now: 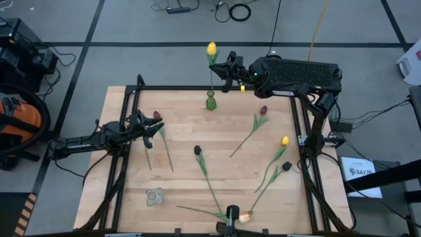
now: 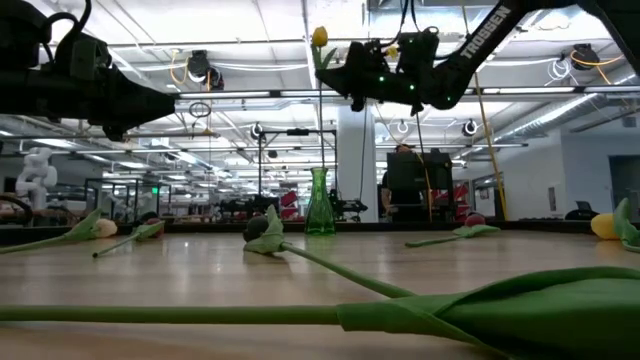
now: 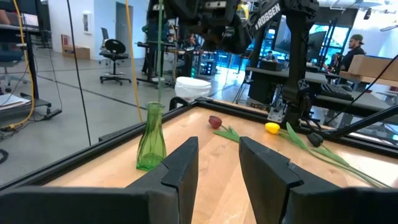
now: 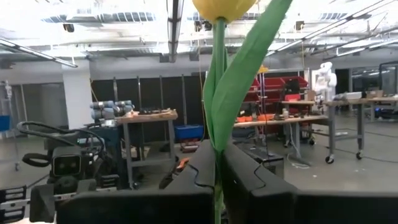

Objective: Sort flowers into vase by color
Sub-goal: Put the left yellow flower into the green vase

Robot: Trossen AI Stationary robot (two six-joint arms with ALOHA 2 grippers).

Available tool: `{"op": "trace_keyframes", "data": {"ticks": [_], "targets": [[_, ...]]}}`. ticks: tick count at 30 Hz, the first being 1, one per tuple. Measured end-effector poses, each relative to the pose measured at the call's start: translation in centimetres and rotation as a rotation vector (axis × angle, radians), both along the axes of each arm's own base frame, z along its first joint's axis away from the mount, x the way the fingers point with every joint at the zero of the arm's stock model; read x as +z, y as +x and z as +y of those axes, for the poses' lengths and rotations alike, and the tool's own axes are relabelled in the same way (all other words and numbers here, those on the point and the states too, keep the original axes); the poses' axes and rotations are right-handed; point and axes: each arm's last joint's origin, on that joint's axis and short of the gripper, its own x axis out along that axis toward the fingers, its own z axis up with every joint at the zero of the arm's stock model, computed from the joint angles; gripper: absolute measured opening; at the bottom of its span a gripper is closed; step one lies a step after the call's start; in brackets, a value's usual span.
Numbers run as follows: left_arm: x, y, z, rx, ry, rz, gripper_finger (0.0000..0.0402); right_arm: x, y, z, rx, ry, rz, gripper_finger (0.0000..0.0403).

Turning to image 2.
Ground person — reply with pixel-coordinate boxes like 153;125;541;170
380;143;426;224

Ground black table edge rail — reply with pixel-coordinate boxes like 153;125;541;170
0;219;640;247

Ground silver ventilation duct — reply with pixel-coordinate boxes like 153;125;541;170
492;74;640;146

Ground white square pillar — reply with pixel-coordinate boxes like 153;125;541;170
337;104;380;224

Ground yellow artificial tulip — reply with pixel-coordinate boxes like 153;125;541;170
310;25;339;171
589;197;640;254

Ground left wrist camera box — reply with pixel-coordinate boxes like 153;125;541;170
54;32;114;84

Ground black office chair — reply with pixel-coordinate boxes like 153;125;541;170
564;200;609;222

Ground green glass vase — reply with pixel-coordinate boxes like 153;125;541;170
303;166;337;237

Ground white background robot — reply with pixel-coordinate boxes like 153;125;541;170
14;146;59;211

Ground peach artificial tulip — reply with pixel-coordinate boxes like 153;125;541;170
0;208;119;255

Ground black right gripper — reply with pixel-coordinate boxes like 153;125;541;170
314;42;454;117

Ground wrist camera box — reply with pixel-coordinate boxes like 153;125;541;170
397;27;441;76
54;32;114;84

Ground red artificial tulip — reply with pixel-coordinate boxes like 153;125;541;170
404;212;502;249
92;212;166;259

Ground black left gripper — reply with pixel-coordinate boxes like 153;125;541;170
0;67;177;142

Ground red printed panel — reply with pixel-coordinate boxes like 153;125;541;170
449;182;472;221
279;189;301;221

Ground large foreground green tulip stem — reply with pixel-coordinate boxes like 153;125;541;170
0;266;640;360

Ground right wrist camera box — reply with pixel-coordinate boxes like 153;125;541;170
397;27;441;76

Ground black hanging cable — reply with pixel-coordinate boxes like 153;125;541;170
415;112;435;224
357;105;367;204

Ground dark maroon artificial tulip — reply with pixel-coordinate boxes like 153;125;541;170
242;204;417;300

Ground yellow hanging cable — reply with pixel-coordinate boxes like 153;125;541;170
472;72;509;222

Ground black monitor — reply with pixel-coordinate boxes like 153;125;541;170
385;148;454;192

